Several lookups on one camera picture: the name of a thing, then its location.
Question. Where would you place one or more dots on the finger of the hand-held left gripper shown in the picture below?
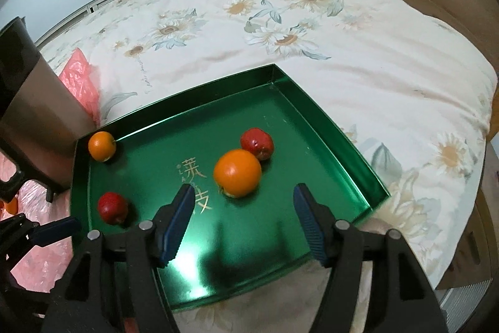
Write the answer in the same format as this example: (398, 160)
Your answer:
(58, 230)
(11, 183)

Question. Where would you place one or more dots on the wooden bed frame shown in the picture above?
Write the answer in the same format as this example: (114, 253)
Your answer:
(479, 239)

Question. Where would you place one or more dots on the green metal tray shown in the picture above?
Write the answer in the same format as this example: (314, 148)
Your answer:
(156, 161)

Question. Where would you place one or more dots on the red apple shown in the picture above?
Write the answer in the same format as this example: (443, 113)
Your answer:
(256, 143)
(113, 208)

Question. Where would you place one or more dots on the pink plastic bag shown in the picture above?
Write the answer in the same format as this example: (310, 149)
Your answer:
(80, 79)

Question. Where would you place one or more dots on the orange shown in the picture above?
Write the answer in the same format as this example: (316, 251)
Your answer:
(101, 145)
(237, 173)
(9, 205)

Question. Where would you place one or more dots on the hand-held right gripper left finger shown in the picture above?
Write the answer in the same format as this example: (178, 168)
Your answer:
(177, 227)

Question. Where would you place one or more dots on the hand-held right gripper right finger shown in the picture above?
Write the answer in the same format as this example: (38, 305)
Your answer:
(312, 227)

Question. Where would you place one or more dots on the floral blanket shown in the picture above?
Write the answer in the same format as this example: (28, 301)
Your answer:
(351, 44)

